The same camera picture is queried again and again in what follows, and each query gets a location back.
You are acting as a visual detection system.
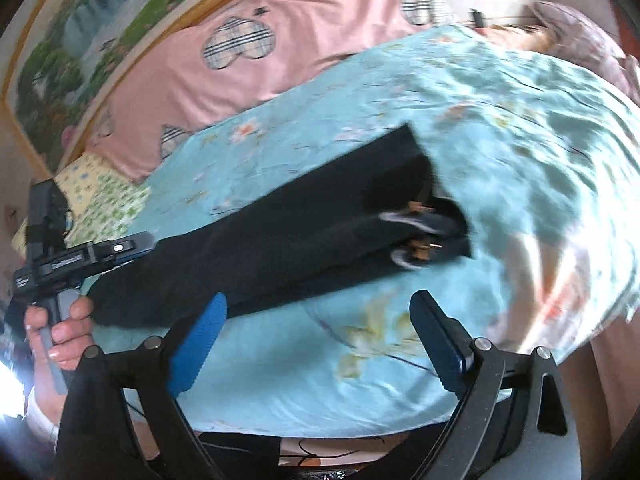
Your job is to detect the turquoise floral bed sheet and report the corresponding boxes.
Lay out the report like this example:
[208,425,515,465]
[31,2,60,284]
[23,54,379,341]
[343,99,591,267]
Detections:
[90,26,639,439]

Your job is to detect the black knit pants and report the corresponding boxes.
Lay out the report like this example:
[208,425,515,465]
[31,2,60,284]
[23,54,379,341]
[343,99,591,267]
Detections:
[88,126,472,328]

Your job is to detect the yellow cartoon print pillow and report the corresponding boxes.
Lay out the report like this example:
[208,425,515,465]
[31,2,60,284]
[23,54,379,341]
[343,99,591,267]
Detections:
[12,152,120,256]

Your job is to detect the gold framed landscape painting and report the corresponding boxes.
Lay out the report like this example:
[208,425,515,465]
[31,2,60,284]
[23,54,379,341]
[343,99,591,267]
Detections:
[1,0,230,178]

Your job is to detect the person's left hand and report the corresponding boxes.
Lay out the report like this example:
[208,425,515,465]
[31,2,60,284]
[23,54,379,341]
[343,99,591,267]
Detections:
[24,296,94,375]

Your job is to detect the green white checkered pillow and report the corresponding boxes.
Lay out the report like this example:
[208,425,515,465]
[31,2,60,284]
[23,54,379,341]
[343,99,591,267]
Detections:
[66,174,151,246]

